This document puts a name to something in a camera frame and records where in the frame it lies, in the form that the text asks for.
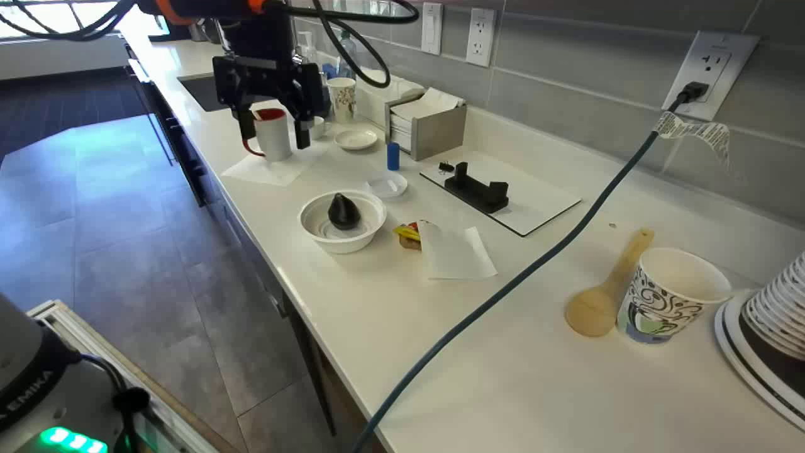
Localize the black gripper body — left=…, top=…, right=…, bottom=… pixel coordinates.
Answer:
left=210, top=51, right=332, bottom=120

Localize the black teardrop-shaped object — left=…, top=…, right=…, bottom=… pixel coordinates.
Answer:
left=326, top=190, right=364, bottom=233

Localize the white round bowl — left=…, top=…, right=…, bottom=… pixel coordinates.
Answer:
left=297, top=189, right=390, bottom=256

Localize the white mug with red inside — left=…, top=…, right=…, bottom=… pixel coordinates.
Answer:
left=241, top=97, right=297, bottom=163

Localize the white printed paper cup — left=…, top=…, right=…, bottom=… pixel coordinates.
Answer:
left=324, top=76, right=359, bottom=125

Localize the dark counter sink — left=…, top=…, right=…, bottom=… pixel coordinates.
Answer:
left=175, top=72, right=233, bottom=112

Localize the white box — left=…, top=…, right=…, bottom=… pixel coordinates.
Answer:
left=387, top=85, right=471, bottom=163

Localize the long yellow sauce packet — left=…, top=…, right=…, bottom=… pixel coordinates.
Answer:
left=394, top=219, right=424, bottom=252

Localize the white folded napkin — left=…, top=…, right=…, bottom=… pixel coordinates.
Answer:
left=418, top=219, right=500, bottom=282

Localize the white flat board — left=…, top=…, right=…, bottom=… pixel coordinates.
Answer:
left=418, top=147, right=584, bottom=239

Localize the wooden spoon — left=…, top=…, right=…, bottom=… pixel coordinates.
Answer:
left=560, top=225, right=657, bottom=340

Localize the black power plug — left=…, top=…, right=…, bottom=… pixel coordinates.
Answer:
left=666, top=79, right=711, bottom=112

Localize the patterned paper cup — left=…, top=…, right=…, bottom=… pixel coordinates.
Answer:
left=617, top=243, right=734, bottom=348

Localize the stack of plates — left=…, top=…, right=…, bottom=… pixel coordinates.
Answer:
left=711, top=292, right=805, bottom=433

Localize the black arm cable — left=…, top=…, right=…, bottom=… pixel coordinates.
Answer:
left=285, top=0, right=422, bottom=91

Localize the white wall switch plate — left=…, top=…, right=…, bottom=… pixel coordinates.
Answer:
left=418, top=0, right=444, bottom=57

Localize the black holder bracket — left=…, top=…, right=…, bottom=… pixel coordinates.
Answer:
left=442, top=159, right=514, bottom=214

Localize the white wall outlet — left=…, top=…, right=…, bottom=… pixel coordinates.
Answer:
left=462, top=5, right=497, bottom=68
left=661, top=30, right=763, bottom=122

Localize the green power cable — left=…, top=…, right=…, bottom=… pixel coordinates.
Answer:
left=349, top=129, right=663, bottom=453

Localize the white metal frame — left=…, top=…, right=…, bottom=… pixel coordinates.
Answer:
left=27, top=300, right=221, bottom=453

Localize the clear plastic wall hook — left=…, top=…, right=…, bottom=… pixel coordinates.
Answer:
left=654, top=111, right=734, bottom=171

